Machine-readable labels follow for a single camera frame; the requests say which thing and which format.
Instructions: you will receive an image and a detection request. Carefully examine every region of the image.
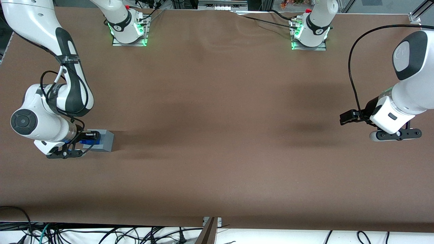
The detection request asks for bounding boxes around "blue plastic insert part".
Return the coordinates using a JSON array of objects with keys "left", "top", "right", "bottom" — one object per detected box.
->
[{"left": 81, "top": 136, "right": 99, "bottom": 149}]

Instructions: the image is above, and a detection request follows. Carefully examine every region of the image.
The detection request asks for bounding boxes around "gray square base block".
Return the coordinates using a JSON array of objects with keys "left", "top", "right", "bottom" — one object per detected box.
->
[{"left": 80, "top": 129, "right": 115, "bottom": 152}]

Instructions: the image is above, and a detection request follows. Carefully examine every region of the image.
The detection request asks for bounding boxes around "brown table cover sheet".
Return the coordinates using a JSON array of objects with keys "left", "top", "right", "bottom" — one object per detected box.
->
[{"left": 0, "top": 7, "right": 434, "bottom": 233}]

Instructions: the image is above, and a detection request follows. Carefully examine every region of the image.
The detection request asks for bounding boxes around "dark table support beam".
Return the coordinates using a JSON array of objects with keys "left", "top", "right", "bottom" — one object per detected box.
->
[{"left": 195, "top": 217, "right": 219, "bottom": 244}]

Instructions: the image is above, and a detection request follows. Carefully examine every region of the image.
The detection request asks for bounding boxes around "black left camera mount bracket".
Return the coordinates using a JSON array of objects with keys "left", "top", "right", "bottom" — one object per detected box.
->
[{"left": 363, "top": 96, "right": 387, "bottom": 120}]

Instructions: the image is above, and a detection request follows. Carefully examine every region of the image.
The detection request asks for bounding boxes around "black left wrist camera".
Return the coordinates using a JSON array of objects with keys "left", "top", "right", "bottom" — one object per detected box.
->
[{"left": 340, "top": 109, "right": 366, "bottom": 126}]

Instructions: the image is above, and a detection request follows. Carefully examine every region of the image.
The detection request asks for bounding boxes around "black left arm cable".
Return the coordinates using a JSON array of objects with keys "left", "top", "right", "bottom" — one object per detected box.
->
[{"left": 348, "top": 24, "right": 434, "bottom": 117}]

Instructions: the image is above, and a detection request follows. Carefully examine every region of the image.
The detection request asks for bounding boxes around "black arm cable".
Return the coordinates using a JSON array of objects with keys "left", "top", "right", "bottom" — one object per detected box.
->
[
  {"left": 40, "top": 51, "right": 89, "bottom": 131},
  {"left": 348, "top": 24, "right": 434, "bottom": 117}
]

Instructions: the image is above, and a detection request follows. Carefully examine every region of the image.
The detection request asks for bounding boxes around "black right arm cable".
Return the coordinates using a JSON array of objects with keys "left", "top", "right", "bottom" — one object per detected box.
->
[{"left": 40, "top": 51, "right": 89, "bottom": 131}]

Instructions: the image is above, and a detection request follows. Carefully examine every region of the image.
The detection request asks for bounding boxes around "black floor cable arc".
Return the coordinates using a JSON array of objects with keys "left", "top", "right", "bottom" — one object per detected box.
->
[{"left": 0, "top": 205, "right": 33, "bottom": 244}]

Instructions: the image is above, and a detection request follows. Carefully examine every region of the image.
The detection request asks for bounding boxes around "white thin cable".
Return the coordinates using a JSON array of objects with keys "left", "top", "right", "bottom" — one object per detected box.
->
[{"left": 54, "top": 64, "right": 66, "bottom": 85}]

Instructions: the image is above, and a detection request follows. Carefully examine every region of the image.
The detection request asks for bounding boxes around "teal floor cable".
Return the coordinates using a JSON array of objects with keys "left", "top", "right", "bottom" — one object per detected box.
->
[{"left": 32, "top": 223, "right": 51, "bottom": 244}]

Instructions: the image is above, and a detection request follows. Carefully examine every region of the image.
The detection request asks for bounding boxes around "black cable strap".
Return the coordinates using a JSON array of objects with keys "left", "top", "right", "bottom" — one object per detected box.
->
[{"left": 56, "top": 54, "right": 81, "bottom": 65}]

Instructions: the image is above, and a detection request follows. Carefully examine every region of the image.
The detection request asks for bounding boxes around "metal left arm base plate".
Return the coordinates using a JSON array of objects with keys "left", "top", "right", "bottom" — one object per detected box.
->
[{"left": 291, "top": 40, "right": 328, "bottom": 51}]

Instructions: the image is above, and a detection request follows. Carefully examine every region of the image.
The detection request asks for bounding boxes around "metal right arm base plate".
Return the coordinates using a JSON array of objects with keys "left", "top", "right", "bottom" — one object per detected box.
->
[{"left": 112, "top": 34, "right": 149, "bottom": 47}]

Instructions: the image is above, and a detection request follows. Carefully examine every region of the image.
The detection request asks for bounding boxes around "short black base cable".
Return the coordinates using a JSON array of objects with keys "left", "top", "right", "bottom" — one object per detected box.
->
[{"left": 270, "top": 9, "right": 295, "bottom": 21}]

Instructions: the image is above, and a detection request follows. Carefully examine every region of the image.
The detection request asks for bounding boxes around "long black base cable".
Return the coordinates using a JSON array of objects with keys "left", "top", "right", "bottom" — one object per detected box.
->
[{"left": 241, "top": 15, "right": 296, "bottom": 27}]

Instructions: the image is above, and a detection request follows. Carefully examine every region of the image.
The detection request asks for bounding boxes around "aluminium frame profile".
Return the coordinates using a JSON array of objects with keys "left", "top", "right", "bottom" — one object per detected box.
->
[{"left": 198, "top": 0, "right": 248, "bottom": 11}]

